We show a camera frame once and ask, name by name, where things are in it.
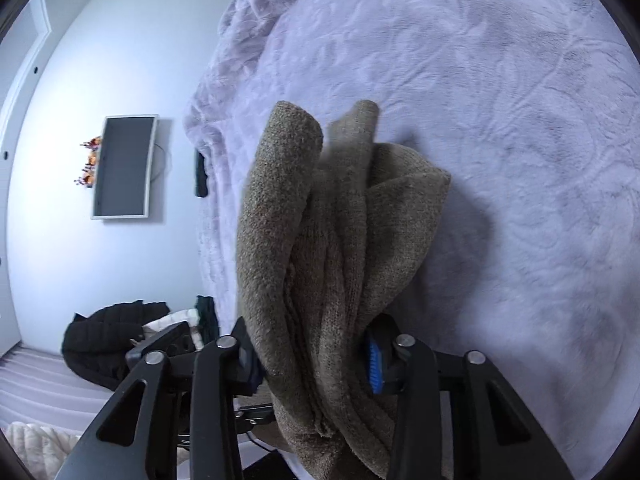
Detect dark hanging cloth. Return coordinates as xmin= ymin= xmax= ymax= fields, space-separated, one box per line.
xmin=194 ymin=149 xmax=209 ymax=198

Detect wall-mounted flat screen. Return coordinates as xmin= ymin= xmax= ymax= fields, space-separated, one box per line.
xmin=90 ymin=115 xmax=160 ymax=220

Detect white door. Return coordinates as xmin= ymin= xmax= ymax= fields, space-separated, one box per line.
xmin=0 ymin=0 xmax=53 ymax=356

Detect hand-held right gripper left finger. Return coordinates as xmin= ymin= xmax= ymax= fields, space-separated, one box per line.
xmin=52 ymin=316 xmax=268 ymax=480

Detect black puffer jacket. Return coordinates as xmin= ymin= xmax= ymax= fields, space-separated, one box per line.
xmin=61 ymin=300 xmax=171 ymax=391

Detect olive knit sweater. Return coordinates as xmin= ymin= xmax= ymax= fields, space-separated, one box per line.
xmin=236 ymin=100 xmax=452 ymax=480

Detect orange flower decoration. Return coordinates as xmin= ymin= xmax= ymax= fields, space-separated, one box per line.
xmin=74 ymin=135 xmax=104 ymax=189

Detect white fluffy cloth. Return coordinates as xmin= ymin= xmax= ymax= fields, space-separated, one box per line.
xmin=6 ymin=421 xmax=82 ymax=480

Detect lavender embossed blanket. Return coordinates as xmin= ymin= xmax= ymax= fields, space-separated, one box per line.
xmin=182 ymin=0 xmax=640 ymax=480

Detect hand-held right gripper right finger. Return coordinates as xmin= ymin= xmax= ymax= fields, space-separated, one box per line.
xmin=364 ymin=327 xmax=576 ymax=480

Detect dark green cloth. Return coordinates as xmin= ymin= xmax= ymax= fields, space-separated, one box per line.
xmin=194 ymin=295 xmax=221 ymax=351

